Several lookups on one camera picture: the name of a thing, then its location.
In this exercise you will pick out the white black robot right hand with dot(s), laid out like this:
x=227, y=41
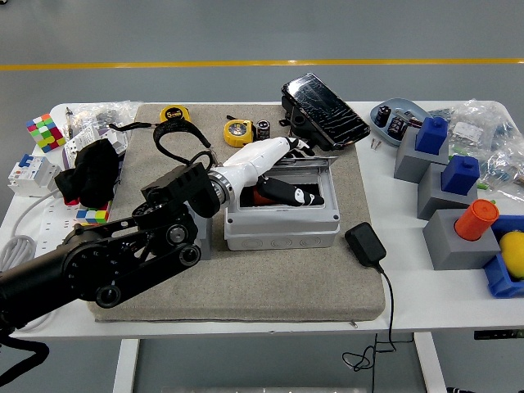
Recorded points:
x=456, y=390

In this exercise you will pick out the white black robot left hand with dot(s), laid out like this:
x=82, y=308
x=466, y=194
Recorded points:
x=254, y=159

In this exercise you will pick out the grey junction box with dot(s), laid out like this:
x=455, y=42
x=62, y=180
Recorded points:
x=282, y=229

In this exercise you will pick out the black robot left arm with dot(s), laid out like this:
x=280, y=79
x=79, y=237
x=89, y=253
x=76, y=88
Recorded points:
x=123, y=254

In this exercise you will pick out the black box, dark glossy lid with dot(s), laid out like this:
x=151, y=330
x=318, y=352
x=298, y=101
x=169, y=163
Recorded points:
x=323, y=106

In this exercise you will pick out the small black capacitor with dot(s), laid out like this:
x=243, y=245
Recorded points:
x=263, y=130

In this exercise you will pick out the yellow tape measure, chrome face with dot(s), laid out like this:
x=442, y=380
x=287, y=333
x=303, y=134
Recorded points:
x=237, y=133

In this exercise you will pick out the white table leg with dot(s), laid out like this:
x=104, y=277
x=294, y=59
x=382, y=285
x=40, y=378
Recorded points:
x=125, y=368
x=430, y=364

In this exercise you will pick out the black table control panel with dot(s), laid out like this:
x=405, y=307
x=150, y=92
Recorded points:
x=497, y=333

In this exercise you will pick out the grey holder block, round hole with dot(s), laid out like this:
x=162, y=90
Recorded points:
x=206, y=237

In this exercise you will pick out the blue plastic bin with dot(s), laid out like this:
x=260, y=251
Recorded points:
x=497, y=278

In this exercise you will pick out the grey-brown mat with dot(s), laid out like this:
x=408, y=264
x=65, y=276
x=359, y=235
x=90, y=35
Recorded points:
x=266, y=282

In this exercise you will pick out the blue-grey dish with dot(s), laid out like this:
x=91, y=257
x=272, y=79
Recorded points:
x=378, y=129

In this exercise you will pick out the black power adapter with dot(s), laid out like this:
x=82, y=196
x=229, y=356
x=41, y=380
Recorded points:
x=364, y=243

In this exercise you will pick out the yellow round fruit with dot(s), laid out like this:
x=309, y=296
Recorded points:
x=513, y=254

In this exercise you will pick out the clear plastic bag of parts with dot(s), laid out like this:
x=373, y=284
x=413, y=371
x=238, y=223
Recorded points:
x=475, y=123
x=505, y=168
x=106, y=112

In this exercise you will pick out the black cloth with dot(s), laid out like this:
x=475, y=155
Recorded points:
x=88, y=172

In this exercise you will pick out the white purple breaker pack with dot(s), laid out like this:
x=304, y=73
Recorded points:
x=86, y=137

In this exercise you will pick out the multicolour puzzle cube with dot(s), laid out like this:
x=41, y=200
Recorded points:
x=92, y=216
x=44, y=133

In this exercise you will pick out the blue block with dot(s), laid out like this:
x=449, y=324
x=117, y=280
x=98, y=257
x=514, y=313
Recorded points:
x=460, y=174
x=430, y=135

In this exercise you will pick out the silver pen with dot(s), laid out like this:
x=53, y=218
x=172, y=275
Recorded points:
x=69, y=120

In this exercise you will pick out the small green connector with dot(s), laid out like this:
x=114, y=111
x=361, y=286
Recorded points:
x=483, y=186

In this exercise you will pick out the white power strip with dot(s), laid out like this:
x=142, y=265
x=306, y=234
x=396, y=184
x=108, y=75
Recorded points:
x=53, y=221

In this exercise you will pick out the white blue circuit breaker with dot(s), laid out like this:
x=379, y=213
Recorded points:
x=30, y=174

